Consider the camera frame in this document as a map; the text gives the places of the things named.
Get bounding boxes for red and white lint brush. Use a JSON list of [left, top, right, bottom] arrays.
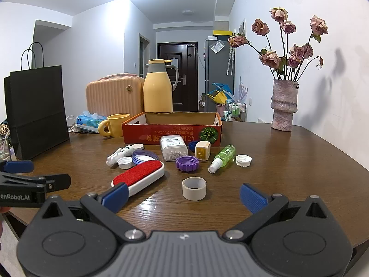
[[111, 160, 165, 198]]

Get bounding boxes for bunch of dried roses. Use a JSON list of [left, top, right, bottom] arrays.
[[228, 6, 329, 81]]

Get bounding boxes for red cardboard box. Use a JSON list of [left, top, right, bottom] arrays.
[[122, 111, 223, 148]]

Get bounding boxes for purple notched lid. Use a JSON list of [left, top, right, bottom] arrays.
[[176, 155, 200, 172]]

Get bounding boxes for blue tissue pack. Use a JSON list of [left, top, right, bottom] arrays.
[[75, 110, 109, 130]]

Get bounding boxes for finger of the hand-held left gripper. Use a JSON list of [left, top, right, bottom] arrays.
[[0, 160, 34, 174], [37, 174, 71, 192]]

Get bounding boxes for clear glass jar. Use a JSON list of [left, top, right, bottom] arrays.
[[0, 137, 14, 161]]

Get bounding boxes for yellow watering can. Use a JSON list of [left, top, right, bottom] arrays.
[[207, 91, 228, 105]]

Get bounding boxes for yellow mug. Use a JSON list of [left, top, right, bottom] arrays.
[[98, 113, 131, 138]]

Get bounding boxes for white tape roll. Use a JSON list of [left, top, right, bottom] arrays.
[[182, 177, 207, 201]]

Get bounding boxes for grey refrigerator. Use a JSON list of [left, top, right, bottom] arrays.
[[205, 38, 235, 113]]

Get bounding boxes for dark blue cap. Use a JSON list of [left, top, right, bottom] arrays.
[[187, 140, 202, 156]]

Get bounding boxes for dark entrance door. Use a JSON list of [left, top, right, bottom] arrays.
[[157, 42, 198, 112]]

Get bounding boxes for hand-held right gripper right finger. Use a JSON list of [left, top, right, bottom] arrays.
[[226, 182, 335, 243]]

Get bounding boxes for green spray bottle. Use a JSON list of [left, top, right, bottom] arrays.
[[208, 145, 236, 174]]

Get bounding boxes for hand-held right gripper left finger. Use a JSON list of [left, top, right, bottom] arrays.
[[35, 183, 146, 244]]

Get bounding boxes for grey interior door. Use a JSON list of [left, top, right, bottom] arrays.
[[139, 33, 151, 79]]

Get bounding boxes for black paper bag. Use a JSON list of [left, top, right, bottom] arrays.
[[4, 42, 70, 160]]

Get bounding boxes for ribbed white cap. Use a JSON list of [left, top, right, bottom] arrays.
[[235, 154, 253, 167], [117, 156, 134, 169]]

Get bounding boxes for white nasal spray bottle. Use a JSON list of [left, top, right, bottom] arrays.
[[106, 144, 136, 167]]

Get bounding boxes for pink textured vase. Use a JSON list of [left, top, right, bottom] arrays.
[[270, 78, 298, 131]]

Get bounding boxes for clear plastic bag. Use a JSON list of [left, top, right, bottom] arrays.
[[210, 40, 225, 54]]

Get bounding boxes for yellow thermos jug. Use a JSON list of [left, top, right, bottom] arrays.
[[143, 59, 178, 113]]

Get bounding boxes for white pill container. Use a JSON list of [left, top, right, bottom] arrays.
[[160, 135, 188, 162]]

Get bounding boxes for white folded umbrella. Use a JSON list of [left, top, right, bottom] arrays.
[[228, 46, 235, 76]]

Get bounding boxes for yellow and white cube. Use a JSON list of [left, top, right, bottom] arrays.
[[195, 140, 210, 160]]

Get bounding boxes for white cables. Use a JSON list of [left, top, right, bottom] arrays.
[[67, 115, 85, 134]]

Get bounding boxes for yellow and black box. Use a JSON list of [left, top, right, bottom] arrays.
[[213, 30, 234, 41]]

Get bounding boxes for metal storage cart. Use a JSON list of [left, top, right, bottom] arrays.
[[225, 99, 247, 122]]

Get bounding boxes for blue rimmed lid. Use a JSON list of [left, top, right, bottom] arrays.
[[132, 150, 159, 166]]

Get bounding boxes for purple flower decoration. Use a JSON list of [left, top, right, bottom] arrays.
[[236, 76, 249, 101]]

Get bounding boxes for pink ribbed suitcase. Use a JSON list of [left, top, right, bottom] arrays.
[[86, 73, 145, 119]]

